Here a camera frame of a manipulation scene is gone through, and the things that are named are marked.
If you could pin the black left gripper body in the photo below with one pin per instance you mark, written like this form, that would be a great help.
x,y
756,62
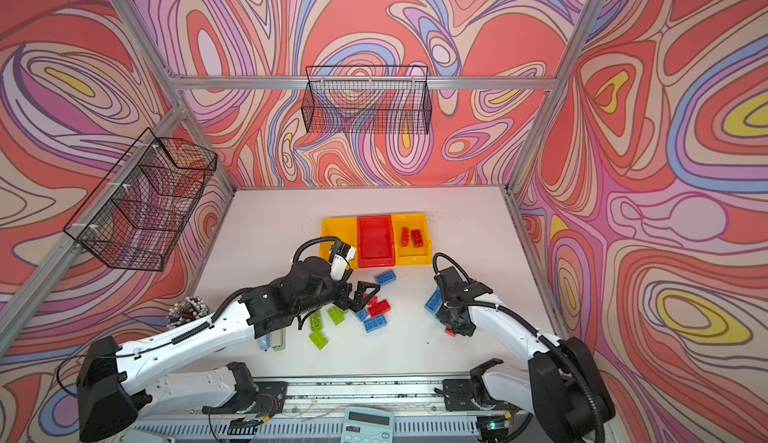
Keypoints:
x,y
329,294

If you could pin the black wire basket wall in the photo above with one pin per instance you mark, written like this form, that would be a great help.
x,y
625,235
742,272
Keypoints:
x,y
367,99
150,196

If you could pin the yellow right plastic bin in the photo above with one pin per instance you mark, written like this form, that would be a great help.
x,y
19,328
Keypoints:
x,y
409,255

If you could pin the grey marker pen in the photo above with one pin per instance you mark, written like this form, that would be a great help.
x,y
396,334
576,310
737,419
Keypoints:
x,y
278,340

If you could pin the black wire basket left wall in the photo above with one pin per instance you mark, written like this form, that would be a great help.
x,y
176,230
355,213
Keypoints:
x,y
150,196

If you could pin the light blue calculator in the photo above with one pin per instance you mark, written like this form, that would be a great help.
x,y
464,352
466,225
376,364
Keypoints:
x,y
367,425

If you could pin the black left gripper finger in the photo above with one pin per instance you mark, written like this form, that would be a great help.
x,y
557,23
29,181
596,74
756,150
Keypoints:
x,y
359,301
371,289

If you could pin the green lego brick front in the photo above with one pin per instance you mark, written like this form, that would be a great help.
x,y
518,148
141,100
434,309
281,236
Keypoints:
x,y
318,339

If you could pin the light blue small object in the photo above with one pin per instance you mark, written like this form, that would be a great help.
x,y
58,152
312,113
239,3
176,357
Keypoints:
x,y
264,342

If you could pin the green lego brick long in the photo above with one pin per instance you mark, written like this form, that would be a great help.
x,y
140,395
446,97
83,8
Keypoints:
x,y
316,322

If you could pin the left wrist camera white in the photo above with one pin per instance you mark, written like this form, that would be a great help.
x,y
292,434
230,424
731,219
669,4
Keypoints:
x,y
341,255

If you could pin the blue lego brick near bins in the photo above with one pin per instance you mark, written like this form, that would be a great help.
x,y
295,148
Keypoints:
x,y
385,277

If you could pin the blue lego brick right left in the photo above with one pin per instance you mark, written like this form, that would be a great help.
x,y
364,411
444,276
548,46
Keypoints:
x,y
434,302

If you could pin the yellow left plastic bin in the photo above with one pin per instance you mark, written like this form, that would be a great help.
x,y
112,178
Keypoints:
x,y
344,228

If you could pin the red lego brick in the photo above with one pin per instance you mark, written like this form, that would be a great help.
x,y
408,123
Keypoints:
x,y
416,238
380,308
405,237

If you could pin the green square lego brick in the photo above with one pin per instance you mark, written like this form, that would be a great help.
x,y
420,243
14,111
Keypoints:
x,y
336,315

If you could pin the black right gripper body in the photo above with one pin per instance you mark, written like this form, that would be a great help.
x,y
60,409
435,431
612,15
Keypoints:
x,y
459,324

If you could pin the black wire basket back wall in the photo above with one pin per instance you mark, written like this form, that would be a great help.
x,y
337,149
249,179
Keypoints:
x,y
367,99

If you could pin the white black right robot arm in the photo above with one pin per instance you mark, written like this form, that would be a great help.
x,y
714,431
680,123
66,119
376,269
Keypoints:
x,y
554,380

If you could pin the blue lego brick front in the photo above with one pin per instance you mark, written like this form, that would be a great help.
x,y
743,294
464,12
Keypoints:
x,y
374,323

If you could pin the yellow plastic bin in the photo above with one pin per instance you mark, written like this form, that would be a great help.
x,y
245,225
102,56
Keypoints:
x,y
344,228
409,255

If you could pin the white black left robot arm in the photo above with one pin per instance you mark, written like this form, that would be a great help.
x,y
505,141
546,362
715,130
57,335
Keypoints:
x,y
119,382

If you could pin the red middle plastic bin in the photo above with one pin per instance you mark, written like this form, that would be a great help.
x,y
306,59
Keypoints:
x,y
375,239

